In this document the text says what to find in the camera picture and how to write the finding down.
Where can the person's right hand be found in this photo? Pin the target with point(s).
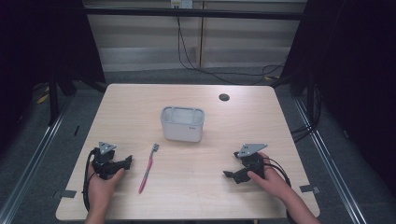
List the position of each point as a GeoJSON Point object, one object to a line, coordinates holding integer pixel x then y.
{"type": "Point", "coordinates": [272, 183]}

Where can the white wall socket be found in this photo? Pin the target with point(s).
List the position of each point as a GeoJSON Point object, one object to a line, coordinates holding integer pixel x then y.
{"type": "Point", "coordinates": [182, 3]}

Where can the grey tape strip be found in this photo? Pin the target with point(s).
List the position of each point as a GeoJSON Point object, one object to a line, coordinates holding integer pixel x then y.
{"type": "Point", "coordinates": [65, 194]}
{"type": "Point", "coordinates": [309, 188]}

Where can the black metal crossbar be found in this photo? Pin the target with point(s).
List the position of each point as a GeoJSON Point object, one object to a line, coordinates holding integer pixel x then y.
{"type": "Point", "coordinates": [193, 13]}

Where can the pink toothbrush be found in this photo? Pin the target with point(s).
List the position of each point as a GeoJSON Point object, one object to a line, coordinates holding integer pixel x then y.
{"type": "Point", "coordinates": [147, 170]}

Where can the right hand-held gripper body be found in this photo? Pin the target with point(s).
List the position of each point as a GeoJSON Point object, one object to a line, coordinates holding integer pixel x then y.
{"type": "Point", "coordinates": [250, 163]}

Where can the yellow floor object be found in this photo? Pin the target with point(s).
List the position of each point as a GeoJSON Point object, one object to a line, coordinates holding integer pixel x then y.
{"type": "Point", "coordinates": [43, 97]}

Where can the person's left hand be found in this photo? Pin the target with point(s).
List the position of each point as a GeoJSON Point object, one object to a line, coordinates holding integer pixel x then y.
{"type": "Point", "coordinates": [101, 189]}

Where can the metal floor rail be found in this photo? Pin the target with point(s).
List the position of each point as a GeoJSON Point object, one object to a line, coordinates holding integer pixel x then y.
{"type": "Point", "coordinates": [31, 161]}
{"type": "Point", "coordinates": [330, 168]}

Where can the dark curtain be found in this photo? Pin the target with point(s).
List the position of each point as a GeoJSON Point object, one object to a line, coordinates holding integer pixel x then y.
{"type": "Point", "coordinates": [351, 68]}
{"type": "Point", "coordinates": [40, 43]}

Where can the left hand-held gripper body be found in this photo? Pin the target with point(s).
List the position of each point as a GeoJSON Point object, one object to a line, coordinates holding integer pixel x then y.
{"type": "Point", "coordinates": [104, 163]}

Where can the grey plastic container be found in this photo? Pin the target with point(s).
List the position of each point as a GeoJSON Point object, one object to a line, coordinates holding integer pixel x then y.
{"type": "Point", "coordinates": [183, 127]}

